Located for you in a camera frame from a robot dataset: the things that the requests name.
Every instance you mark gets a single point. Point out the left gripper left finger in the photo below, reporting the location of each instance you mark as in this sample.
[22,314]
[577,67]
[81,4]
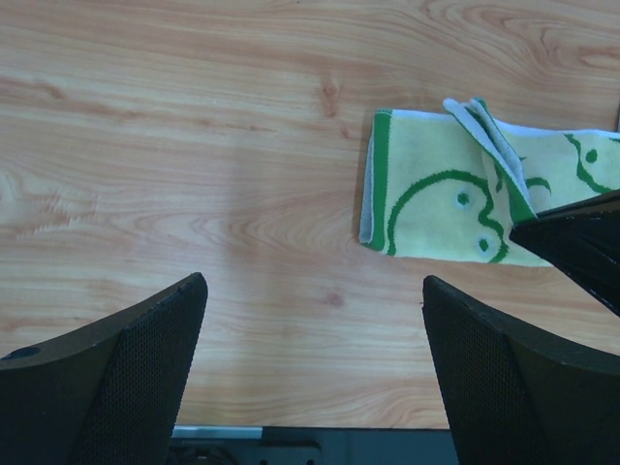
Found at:
[108,392]

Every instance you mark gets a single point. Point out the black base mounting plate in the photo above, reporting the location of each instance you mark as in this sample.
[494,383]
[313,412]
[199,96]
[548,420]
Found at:
[309,445]

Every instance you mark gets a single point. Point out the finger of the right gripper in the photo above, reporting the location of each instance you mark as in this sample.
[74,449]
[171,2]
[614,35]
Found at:
[581,239]

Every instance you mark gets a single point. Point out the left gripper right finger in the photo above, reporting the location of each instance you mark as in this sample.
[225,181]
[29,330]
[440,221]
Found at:
[515,393]

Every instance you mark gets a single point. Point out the green patterned towel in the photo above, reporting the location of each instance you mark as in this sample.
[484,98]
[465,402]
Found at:
[450,186]

